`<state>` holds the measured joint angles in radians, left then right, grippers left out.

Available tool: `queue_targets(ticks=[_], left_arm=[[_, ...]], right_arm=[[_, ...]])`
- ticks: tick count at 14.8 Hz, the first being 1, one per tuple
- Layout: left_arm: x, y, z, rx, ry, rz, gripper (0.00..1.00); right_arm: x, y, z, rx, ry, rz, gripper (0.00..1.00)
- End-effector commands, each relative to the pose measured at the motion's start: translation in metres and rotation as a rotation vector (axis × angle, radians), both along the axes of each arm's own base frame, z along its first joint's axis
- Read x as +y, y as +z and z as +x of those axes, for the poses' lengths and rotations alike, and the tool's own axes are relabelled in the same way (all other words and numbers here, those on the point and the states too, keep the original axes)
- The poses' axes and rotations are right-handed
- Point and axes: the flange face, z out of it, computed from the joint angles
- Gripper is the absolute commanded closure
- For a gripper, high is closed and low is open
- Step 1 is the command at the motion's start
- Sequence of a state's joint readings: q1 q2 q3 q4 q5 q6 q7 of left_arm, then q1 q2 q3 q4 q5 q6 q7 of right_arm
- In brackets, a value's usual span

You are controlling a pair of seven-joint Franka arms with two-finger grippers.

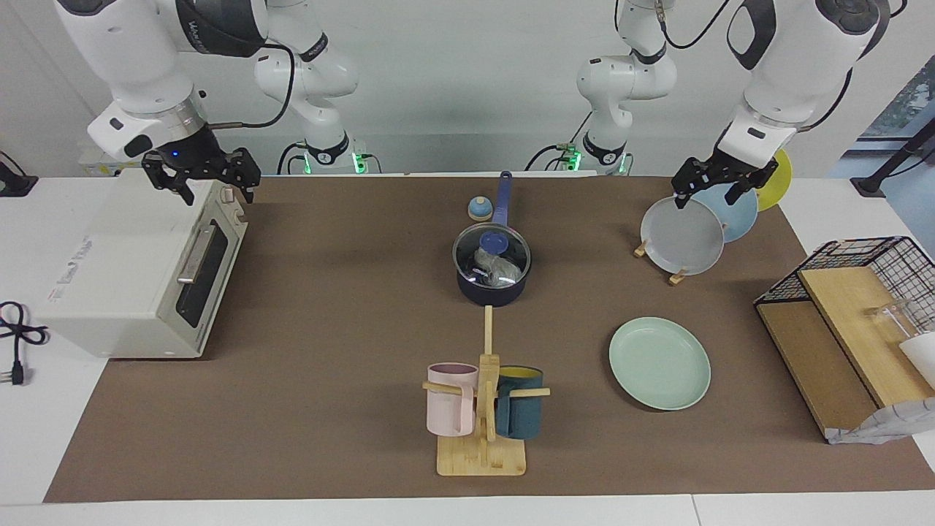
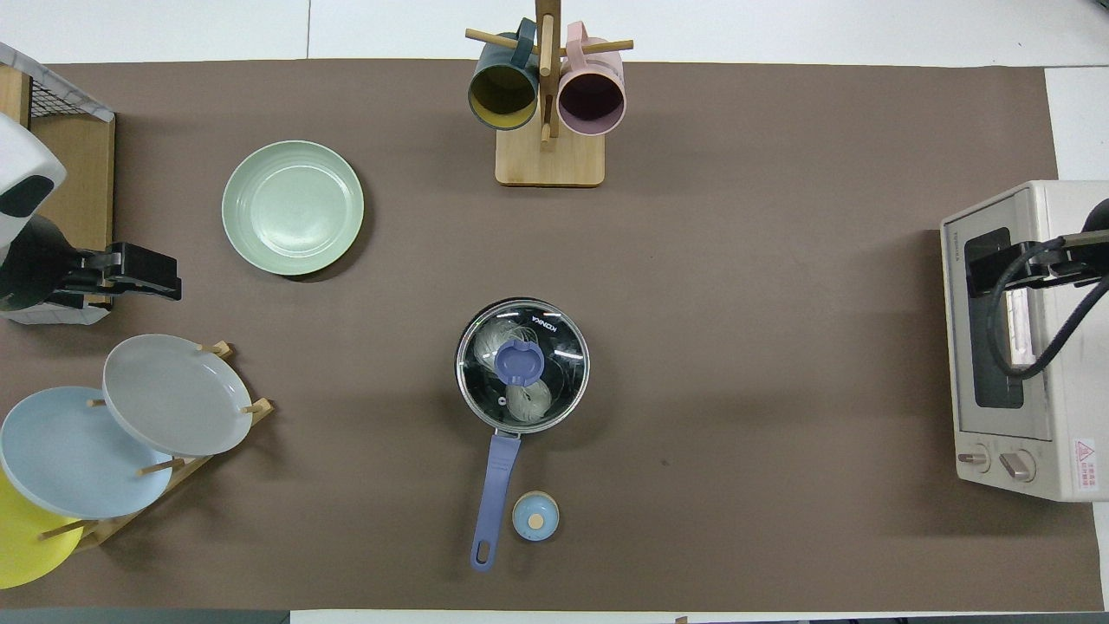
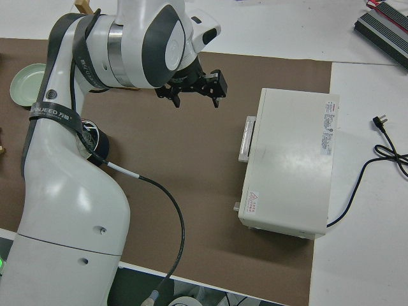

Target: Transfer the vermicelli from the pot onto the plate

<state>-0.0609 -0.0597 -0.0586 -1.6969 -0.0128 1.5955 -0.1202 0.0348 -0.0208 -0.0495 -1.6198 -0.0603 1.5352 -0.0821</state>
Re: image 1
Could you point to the wooden mug tree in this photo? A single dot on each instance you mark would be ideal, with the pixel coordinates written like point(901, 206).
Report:
point(486, 453)

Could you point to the glass lid with blue knob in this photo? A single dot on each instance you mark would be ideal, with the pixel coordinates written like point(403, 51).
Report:
point(491, 239)

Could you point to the pink mug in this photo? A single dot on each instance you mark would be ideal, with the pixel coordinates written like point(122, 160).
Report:
point(449, 405)

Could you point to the dark blue saucepan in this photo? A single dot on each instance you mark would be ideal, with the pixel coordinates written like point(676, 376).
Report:
point(491, 296)

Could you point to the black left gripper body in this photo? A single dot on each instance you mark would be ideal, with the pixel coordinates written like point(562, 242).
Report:
point(739, 166)

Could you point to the white cup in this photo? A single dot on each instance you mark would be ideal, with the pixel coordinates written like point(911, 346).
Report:
point(920, 358)

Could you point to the small blue wooden bell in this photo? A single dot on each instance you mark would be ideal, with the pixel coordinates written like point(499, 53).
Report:
point(478, 210)

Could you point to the dark teal mug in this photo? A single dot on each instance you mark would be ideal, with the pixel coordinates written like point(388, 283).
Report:
point(520, 413)

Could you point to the yellow plate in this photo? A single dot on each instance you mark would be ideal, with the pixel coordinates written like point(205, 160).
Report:
point(778, 183)

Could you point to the light blue plate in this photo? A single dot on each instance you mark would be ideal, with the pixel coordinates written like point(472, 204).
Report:
point(738, 215)

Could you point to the grey plate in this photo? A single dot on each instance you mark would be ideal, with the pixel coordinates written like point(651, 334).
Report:
point(683, 237)

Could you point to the wooden plate rack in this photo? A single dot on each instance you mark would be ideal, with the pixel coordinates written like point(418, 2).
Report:
point(678, 277)

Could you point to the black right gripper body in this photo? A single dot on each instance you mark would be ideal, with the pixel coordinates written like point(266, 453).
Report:
point(196, 157)

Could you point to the wooden stepped shelf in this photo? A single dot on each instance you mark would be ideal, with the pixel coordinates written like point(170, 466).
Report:
point(847, 329)

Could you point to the black stand with pole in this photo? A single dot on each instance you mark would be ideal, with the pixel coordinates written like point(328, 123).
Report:
point(887, 164)

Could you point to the mint green plate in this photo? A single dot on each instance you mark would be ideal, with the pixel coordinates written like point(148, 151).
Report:
point(659, 363)

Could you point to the clear glass cup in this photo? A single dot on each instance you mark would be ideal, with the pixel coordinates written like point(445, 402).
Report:
point(895, 318)

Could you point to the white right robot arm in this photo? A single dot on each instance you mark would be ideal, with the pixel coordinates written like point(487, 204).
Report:
point(139, 66)

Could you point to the white toaster oven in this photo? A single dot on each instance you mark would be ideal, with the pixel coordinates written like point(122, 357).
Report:
point(109, 270)

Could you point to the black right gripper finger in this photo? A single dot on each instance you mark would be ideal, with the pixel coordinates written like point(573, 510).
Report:
point(169, 177)
point(247, 172)

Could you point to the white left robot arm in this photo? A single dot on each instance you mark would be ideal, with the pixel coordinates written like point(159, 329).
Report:
point(796, 58)

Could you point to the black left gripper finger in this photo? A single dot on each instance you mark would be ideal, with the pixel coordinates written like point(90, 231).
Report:
point(690, 177)
point(752, 183)

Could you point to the brown table mat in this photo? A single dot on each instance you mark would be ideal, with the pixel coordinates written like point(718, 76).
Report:
point(329, 351)

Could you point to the translucent vermicelli bundle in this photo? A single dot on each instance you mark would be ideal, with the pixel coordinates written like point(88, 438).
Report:
point(497, 267)

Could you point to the black clamp mount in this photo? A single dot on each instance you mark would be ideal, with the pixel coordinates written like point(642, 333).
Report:
point(11, 183)

